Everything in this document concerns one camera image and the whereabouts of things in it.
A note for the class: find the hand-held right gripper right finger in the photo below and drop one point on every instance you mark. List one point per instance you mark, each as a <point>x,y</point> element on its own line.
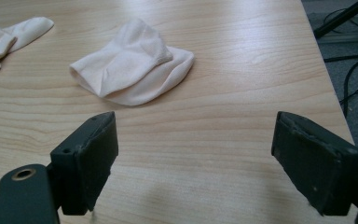
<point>313,161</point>

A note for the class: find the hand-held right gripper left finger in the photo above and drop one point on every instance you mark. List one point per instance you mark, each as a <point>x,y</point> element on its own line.
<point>90,161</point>

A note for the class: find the pale pink sock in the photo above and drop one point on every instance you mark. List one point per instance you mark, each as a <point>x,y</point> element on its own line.
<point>4,43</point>
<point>133,67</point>

